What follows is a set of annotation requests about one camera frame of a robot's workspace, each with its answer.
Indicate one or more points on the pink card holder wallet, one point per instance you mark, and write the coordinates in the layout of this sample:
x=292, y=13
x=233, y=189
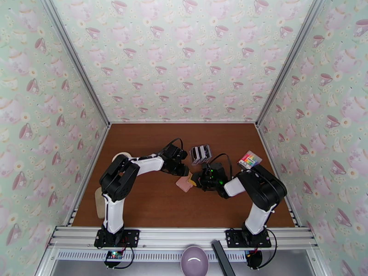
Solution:
x=182, y=185

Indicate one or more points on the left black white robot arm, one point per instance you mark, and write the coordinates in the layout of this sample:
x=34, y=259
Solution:
x=118, y=174

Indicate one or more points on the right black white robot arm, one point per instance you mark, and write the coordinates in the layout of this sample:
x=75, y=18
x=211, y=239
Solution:
x=261, y=186

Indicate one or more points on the colourful sticky notes pack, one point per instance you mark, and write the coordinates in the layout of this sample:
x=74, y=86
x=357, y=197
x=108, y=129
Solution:
x=250, y=160

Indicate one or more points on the beige masking tape roll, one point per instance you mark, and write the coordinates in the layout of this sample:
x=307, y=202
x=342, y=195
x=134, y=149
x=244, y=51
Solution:
x=122, y=154

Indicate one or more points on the purple bowl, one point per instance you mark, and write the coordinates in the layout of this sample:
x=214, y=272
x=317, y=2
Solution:
x=194, y=260

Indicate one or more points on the black flat bar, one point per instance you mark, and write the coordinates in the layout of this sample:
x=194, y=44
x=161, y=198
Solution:
x=222, y=258

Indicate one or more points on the beige oblong object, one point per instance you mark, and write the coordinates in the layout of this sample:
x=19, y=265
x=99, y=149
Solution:
x=99, y=206

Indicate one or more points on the small circuit board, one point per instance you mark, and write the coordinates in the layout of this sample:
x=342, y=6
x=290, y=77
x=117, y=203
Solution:
x=114, y=255

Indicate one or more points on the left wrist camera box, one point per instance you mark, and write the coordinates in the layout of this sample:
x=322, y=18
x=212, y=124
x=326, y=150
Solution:
x=181, y=153

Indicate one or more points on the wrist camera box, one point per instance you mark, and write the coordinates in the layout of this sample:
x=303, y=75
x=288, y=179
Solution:
x=208, y=167
x=181, y=153

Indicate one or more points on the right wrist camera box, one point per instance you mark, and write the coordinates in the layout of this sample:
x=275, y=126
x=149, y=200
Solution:
x=208, y=167

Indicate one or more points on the aluminium back rail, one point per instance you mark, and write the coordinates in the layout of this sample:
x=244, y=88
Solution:
x=184, y=122

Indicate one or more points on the aluminium front frame rail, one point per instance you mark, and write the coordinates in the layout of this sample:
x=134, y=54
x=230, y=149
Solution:
x=181, y=235

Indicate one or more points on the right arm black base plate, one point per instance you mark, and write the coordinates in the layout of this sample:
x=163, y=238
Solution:
x=234, y=237

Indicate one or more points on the aluminium side rail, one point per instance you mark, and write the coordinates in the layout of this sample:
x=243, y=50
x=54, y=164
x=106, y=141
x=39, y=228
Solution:
x=92, y=163
x=276, y=157

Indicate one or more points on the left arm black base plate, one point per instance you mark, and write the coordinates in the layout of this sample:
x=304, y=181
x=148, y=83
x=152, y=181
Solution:
x=130, y=237

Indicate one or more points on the aluminium corner post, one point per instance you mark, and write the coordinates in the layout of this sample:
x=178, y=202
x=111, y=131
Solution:
x=290, y=59
x=74, y=59

